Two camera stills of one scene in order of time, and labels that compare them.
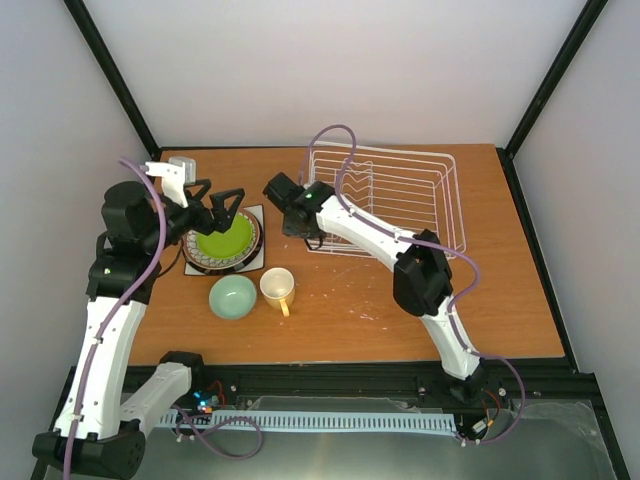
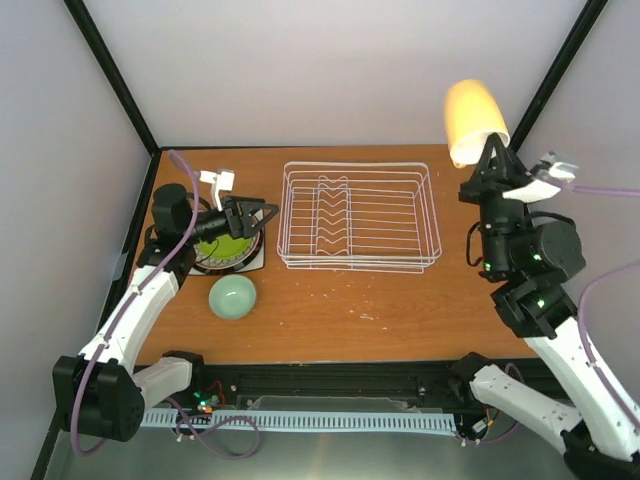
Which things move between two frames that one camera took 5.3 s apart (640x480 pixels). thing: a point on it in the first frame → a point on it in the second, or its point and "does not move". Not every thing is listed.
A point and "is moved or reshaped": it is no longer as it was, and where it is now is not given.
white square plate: (257, 263) does not move
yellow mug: (277, 286) → (472, 114)
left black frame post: (113, 76) does not move
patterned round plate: (196, 256) does not move
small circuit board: (205, 402) does not move
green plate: (229, 244) does not move
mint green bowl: (232, 297) does not move
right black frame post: (587, 18) does not move
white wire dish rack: (407, 192) is moved or reshaped
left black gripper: (221, 220) → (238, 223)
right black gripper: (286, 225) → (495, 169)
